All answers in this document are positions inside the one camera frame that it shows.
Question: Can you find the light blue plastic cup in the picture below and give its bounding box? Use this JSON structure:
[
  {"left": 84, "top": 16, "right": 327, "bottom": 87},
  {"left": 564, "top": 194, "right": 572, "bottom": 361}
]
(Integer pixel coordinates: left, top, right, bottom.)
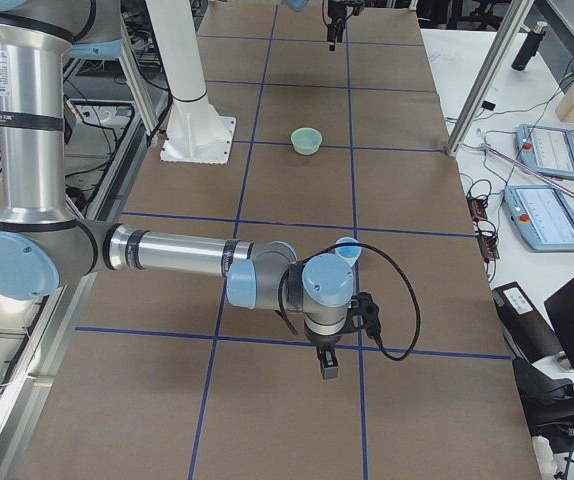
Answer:
[{"left": 334, "top": 237, "right": 362, "bottom": 267}]

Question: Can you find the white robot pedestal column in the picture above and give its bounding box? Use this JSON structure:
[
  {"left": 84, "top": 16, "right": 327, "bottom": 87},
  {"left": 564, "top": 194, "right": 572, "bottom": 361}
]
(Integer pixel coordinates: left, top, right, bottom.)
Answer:
[{"left": 146, "top": 0, "right": 236, "bottom": 165}]

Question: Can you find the near blue teach pendant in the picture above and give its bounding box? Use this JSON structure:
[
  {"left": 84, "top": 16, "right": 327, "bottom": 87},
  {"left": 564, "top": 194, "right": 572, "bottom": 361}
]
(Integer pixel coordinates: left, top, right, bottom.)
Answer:
[{"left": 503, "top": 185, "right": 574, "bottom": 252}]

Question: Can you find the far blue teach pendant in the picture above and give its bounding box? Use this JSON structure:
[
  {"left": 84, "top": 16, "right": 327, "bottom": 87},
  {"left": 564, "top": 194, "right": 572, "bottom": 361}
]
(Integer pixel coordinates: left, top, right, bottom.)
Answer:
[{"left": 516, "top": 124, "right": 574, "bottom": 180}]

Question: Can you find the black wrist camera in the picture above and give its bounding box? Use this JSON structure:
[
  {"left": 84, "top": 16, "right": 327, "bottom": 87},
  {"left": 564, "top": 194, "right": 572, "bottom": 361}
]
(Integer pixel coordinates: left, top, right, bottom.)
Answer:
[{"left": 351, "top": 292, "right": 383, "bottom": 347}]

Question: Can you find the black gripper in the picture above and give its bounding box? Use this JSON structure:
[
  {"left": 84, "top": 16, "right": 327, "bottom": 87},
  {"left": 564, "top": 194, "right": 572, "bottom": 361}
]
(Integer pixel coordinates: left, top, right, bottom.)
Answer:
[
  {"left": 305, "top": 329, "right": 343, "bottom": 381},
  {"left": 326, "top": 0, "right": 362, "bottom": 51}
]

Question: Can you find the black bottle on desk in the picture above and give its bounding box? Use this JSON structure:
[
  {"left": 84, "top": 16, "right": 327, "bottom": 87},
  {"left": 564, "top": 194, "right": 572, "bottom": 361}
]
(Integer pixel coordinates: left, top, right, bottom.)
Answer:
[{"left": 511, "top": 24, "right": 547, "bottom": 71}]

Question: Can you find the green ceramic bowl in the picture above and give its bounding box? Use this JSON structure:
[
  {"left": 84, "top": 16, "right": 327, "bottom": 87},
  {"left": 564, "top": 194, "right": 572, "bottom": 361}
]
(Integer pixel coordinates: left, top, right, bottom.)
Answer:
[{"left": 290, "top": 127, "right": 323, "bottom": 156}]

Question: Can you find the aluminium frame post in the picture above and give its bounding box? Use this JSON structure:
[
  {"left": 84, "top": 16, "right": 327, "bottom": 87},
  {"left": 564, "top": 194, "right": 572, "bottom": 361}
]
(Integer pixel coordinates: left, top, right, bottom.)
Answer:
[{"left": 445, "top": 0, "right": 534, "bottom": 157}]

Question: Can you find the black camera cable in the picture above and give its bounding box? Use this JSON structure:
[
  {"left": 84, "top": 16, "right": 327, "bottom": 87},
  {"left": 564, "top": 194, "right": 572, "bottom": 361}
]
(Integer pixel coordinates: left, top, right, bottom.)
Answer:
[{"left": 276, "top": 243, "right": 422, "bottom": 362}]

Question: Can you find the reacher grabber stick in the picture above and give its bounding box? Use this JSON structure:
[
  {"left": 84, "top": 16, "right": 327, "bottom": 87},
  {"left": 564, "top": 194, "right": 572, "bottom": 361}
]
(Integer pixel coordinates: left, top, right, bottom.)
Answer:
[{"left": 483, "top": 145, "right": 574, "bottom": 200}]

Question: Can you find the blue teach pendant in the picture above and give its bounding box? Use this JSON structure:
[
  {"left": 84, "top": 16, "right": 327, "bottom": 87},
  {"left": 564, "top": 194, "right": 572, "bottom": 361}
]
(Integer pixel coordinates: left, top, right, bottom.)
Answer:
[
  {"left": 503, "top": 185, "right": 574, "bottom": 252},
  {"left": 516, "top": 124, "right": 574, "bottom": 180}
]

